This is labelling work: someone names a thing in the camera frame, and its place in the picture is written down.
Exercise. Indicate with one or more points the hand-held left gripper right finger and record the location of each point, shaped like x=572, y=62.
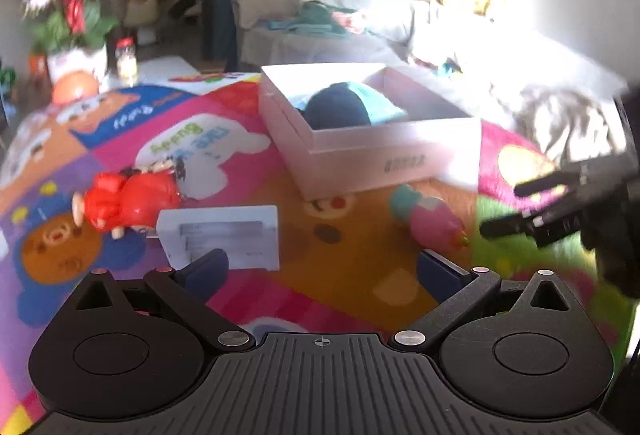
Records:
x=442, y=272

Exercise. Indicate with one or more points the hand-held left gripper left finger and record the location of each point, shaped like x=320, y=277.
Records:
x=202, y=270

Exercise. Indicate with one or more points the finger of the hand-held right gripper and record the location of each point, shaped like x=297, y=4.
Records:
x=530, y=220
x=550, y=181

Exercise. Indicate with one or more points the light blue plastic tool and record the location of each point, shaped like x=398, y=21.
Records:
x=220, y=220

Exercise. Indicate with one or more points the pink and teal toy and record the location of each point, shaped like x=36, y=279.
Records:
x=430, y=220

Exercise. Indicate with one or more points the red hooded doll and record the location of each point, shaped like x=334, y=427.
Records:
x=135, y=202

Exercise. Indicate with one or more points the pink cardboard box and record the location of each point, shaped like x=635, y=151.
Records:
x=360, y=160

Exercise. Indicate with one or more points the blue and white packet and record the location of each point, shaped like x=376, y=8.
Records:
x=384, y=107

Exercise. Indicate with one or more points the black plush toy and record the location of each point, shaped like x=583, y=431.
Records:
x=335, y=107

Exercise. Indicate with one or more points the colourful cartoon play mat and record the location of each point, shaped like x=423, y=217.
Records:
x=350, y=245

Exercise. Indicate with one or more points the small colourful toy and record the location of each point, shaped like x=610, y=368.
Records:
x=447, y=66

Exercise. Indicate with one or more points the clear jar with red lid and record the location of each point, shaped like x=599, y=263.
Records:
x=127, y=62

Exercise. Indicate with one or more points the orange ball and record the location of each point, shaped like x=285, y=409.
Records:
x=75, y=87

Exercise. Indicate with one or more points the potted pink orchid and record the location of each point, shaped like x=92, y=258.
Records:
x=75, y=62

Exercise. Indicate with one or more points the pink cloth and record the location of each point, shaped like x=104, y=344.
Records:
x=355, y=21

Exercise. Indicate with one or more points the beige sofa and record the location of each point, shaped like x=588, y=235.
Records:
x=310, y=40

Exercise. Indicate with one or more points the small orange box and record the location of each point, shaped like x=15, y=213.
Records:
x=37, y=65

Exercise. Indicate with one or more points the beige dining chair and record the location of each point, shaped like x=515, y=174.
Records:
x=140, y=2

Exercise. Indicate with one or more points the green cloth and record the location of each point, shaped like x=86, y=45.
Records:
x=320, y=17

